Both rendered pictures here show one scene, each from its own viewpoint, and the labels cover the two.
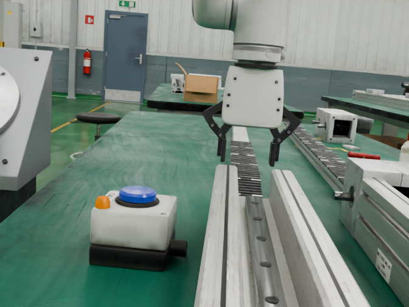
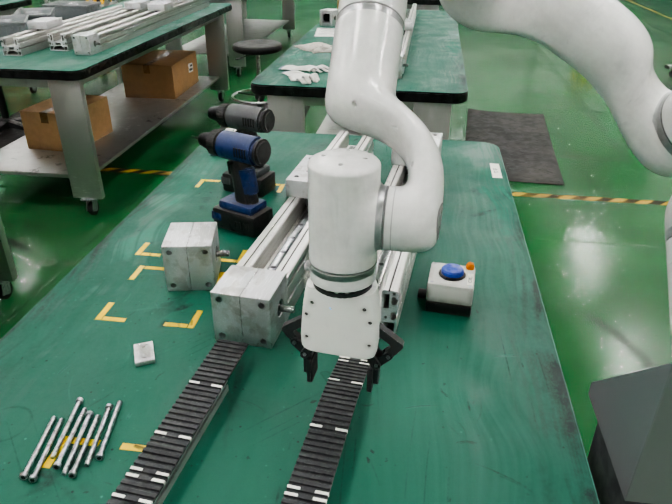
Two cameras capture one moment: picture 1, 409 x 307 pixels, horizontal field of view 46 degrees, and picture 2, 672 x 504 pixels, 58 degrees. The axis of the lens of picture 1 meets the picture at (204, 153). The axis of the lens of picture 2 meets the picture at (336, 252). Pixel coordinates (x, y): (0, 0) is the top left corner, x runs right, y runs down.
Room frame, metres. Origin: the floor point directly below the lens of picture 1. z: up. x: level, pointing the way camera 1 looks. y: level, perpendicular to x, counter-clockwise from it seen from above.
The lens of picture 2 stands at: (1.45, 0.04, 1.40)
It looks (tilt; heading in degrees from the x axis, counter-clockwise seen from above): 29 degrees down; 191
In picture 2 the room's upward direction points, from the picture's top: straight up
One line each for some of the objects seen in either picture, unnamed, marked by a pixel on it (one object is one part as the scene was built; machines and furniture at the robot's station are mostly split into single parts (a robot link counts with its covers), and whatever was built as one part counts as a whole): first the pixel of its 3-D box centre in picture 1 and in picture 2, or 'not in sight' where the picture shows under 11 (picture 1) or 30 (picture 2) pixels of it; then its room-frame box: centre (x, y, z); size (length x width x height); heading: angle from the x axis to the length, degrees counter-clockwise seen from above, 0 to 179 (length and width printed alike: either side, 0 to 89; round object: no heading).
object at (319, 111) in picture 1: (327, 122); not in sight; (1.70, -0.43, 0.83); 0.11 x 0.10 x 0.10; 89
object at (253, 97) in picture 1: (253, 93); (342, 309); (0.81, -0.07, 0.95); 0.10 x 0.07 x 0.11; 88
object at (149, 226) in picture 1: (143, 227); (445, 287); (0.50, 0.06, 0.81); 0.10 x 0.08 x 0.06; 88
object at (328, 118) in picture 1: (334, 127); not in sight; (1.58, -0.42, 0.83); 0.11 x 0.10 x 0.10; 91
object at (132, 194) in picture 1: (137, 198); (452, 272); (0.50, 0.07, 0.84); 0.04 x 0.04 x 0.02
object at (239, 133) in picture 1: (240, 142); not in sight; (1.29, -0.10, 0.79); 0.96 x 0.04 x 0.03; 178
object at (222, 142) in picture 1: (216, 141); (380, 368); (0.81, -0.02, 0.87); 0.03 x 0.03 x 0.07; 88
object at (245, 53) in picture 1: (258, 55); (341, 268); (0.81, -0.08, 1.01); 0.09 x 0.08 x 0.03; 88
